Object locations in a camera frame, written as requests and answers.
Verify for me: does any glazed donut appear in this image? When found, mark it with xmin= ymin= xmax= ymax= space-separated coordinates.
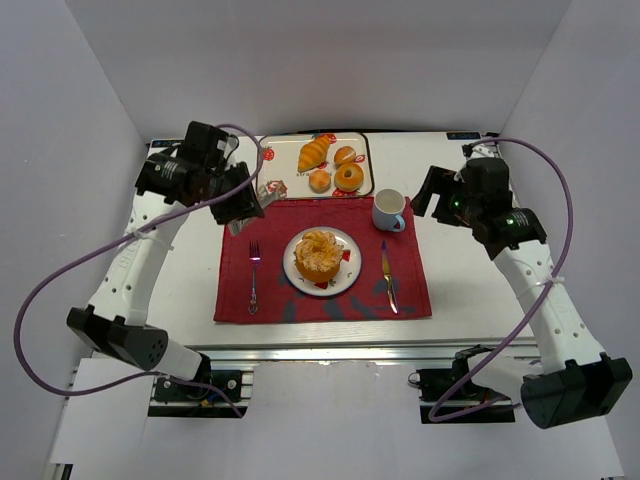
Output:
xmin=334 ymin=162 xmax=364 ymax=192

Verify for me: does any small round muffin bun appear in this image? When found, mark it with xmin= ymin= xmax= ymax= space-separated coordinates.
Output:
xmin=309 ymin=170 xmax=332 ymax=194

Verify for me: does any small cream filled bun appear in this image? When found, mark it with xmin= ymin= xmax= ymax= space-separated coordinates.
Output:
xmin=333 ymin=146 xmax=357 ymax=165

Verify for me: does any silver fork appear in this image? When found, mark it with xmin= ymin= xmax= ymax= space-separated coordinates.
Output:
xmin=248 ymin=240 xmax=261 ymax=315

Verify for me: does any orange bundt cake bread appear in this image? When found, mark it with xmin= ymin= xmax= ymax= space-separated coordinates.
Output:
xmin=294 ymin=230 xmax=344 ymax=283

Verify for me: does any red cloth placemat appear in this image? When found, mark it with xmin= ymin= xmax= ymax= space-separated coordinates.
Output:
xmin=214 ymin=197 xmax=432 ymax=324

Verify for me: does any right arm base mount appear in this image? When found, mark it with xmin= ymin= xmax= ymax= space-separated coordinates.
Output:
xmin=407 ymin=345 xmax=516 ymax=424

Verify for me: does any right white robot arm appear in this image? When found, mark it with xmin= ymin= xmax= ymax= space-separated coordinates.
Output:
xmin=411 ymin=141 xmax=633 ymax=429

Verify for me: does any white watermelon pattern plate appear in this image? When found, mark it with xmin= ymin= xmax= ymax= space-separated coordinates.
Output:
xmin=282 ymin=226 xmax=362 ymax=297

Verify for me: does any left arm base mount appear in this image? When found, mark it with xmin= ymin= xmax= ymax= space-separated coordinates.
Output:
xmin=147 ymin=352 xmax=254 ymax=419

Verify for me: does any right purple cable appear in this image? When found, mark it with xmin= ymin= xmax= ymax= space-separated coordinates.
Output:
xmin=428 ymin=138 xmax=574 ymax=424

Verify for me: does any iridescent table knife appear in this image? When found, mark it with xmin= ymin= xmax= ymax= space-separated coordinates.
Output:
xmin=381 ymin=241 xmax=399 ymax=315

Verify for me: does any croissant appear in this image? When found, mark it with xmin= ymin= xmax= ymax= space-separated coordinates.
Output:
xmin=298 ymin=136 xmax=331 ymax=172

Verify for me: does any strawberry pattern serving tray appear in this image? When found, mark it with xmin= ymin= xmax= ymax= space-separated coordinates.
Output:
xmin=257 ymin=131 xmax=375 ymax=199

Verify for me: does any left blue table label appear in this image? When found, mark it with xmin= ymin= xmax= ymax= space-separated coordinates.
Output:
xmin=150 ymin=139 xmax=182 ymax=148

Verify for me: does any purple cable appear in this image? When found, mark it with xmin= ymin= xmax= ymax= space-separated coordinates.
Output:
xmin=428 ymin=138 xmax=574 ymax=424
xmin=13 ymin=123 xmax=265 ymax=417

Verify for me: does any blue table label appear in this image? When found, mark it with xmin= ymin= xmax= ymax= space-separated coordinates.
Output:
xmin=446 ymin=131 xmax=481 ymax=141
xmin=150 ymin=139 xmax=182 ymax=148

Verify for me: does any right blue table label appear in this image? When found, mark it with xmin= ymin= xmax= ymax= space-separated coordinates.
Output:
xmin=446 ymin=131 xmax=481 ymax=141

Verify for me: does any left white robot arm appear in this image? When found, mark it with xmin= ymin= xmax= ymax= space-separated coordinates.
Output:
xmin=67 ymin=121 xmax=283 ymax=383

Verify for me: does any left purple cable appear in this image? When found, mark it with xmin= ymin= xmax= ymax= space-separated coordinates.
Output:
xmin=13 ymin=123 xmax=265 ymax=417

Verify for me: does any light blue mug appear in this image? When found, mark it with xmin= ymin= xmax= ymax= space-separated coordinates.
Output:
xmin=372 ymin=189 xmax=406 ymax=233

